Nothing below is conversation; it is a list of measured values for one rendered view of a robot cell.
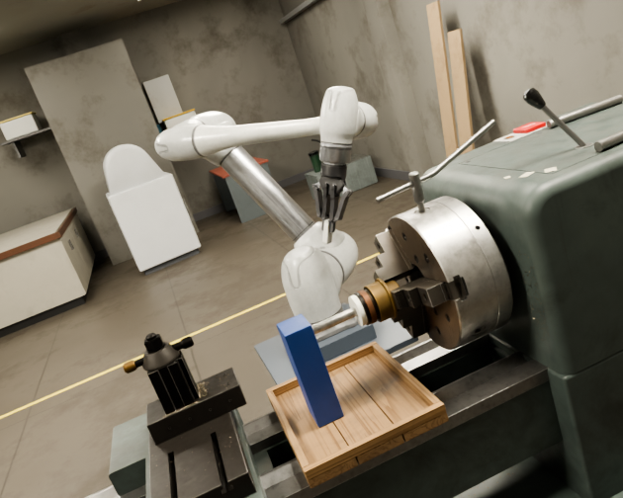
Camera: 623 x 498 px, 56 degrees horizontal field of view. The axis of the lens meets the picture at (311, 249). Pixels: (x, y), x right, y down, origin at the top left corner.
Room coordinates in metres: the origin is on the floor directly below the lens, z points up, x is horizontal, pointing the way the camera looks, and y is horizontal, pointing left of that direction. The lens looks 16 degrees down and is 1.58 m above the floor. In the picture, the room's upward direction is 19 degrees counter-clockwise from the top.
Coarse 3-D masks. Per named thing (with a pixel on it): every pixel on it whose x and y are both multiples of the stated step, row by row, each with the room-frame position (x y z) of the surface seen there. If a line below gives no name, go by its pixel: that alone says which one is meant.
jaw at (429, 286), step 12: (456, 276) 1.04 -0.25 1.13; (408, 288) 1.11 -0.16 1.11; (420, 288) 1.07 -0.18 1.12; (432, 288) 1.05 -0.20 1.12; (444, 288) 1.05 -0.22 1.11; (456, 288) 1.04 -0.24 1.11; (396, 300) 1.11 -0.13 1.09; (408, 300) 1.10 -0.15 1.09; (420, 300) 1.08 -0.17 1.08; (432, 300) 1.04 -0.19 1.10; (444, 300) 1.04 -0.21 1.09
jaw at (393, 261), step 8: (384, 232) 1.25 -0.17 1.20; (392, 232) 1.25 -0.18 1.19; (376, 240) 1.25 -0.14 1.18; (384, 240) 1.23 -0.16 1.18; (392, 240) 1.23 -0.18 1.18; (384, 248) 1.22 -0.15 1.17; (392, 248) 1.22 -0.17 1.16; (400, 248) 1.22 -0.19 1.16; (384, 256) 1.21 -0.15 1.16; (392, 256) 1.21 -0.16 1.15; (400, 256) 1.21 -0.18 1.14; (376, 264) 1.24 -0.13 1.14; (384, 264) 1.20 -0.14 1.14; (392, 264) 1.20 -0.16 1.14; (400, 264) 1.19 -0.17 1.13; (408, 264) 1.19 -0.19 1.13; (376, 272) 1.19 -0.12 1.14; (384, 272) 1.19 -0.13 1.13; (392, 272) 1.18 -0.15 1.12; (400, 272) 1.18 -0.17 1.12; (408, 272) 1.19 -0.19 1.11; (384, 280) 1.17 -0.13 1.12
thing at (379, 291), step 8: (376, 280) 1.18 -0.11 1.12; (392, 280) 1.18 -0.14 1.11; (368, 288) 1.15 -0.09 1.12; (376, 288) 1.14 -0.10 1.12; (384, 288) 1.14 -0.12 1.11; (392, 288) 1.15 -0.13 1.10; (360, 296) 1.14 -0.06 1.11; (368, 296) 1.13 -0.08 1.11; (376, 296) 1.13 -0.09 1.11; (384, 296) 1.13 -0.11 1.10; (392, 296) 1.12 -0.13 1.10; (368, 304) 1.12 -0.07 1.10; (376, 304) 1.13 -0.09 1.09; (384, 304) 1.12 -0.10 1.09; (392, 304) 1.12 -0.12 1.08; (368, 312) 1.12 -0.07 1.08; (376, 312) 1.12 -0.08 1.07; (384, 312) 1.12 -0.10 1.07; (392, 312) 1.13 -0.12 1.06; (368, 320) 1.12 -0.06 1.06; (376, 320) 1.13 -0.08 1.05; (384, 320) 1.14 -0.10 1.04
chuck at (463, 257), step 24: (408, 216) 1.17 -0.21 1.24; (432, 216) 1.14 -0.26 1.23; (456, 216) 1.12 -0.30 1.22; (408, 240) 1.17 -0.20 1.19; (432, 240) 1.08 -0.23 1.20; (456, 240) 1.08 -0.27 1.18; (432, 264) 1.08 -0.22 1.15; (456, 264) 1.05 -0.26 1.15; (480, 264) 1.05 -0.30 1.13; (480, 288) 1.04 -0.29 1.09; (432, 312) 1.15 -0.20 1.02; (456, 312) 1.04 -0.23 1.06; (480, 312) 1.04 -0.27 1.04; (432, 336) 1.20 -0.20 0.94; (456, 336) 1.07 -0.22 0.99; (480, 336) 1.10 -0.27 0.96
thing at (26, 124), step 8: (32, 112) 8.24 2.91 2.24; (8, 120) 8.12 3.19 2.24; (16, 120) 8.15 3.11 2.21; (24, 120) 8.16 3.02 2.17; (32, 120) 8.18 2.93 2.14; (8, 128) 8.12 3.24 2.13; (16, 128) 8.14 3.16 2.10; (24, 128) 8.15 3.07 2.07; (32, 128) 8.17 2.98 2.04; (40, 128) 8.32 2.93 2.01; (8, 136) 8.11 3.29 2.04; (16, 136) 8.13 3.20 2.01
